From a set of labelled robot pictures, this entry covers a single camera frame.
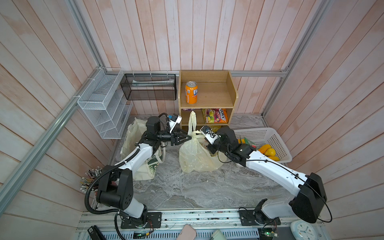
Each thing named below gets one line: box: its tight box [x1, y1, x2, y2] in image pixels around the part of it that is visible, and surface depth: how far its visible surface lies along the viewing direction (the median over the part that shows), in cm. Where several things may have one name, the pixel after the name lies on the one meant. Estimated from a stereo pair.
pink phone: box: [176, 224, 197, 240], surface depth 70 cm
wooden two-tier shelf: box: [178, 70, 239, 126], surface depth 93 cm
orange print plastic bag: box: [179, 111, 227, 173], surface depth 79 cm
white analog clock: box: [290, 219, 318, 240], surface depth 70 cm
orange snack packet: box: [214, 108, 229, 124], surface depth 95 cm
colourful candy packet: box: [202, 108, 215, 124], surface depth 95 cm
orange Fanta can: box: [185, 81, 199, 105], surface depth 78 cm
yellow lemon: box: [264, 148, 277, 157], surface depth 95 cm
